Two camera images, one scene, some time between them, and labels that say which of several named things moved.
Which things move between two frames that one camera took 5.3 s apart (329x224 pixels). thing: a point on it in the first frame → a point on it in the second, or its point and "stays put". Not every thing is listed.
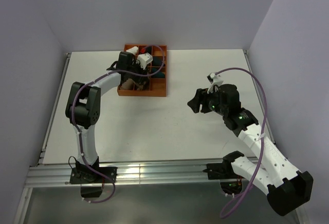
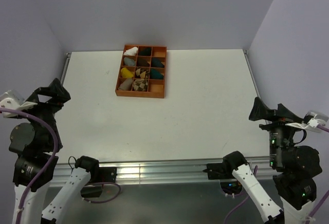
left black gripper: x=135 y=63 → x=59 y=95
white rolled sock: x=134 y=50 stays put
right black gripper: x=194 y=104 → x=287 y=115
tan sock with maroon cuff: x=128 y=85 stays put
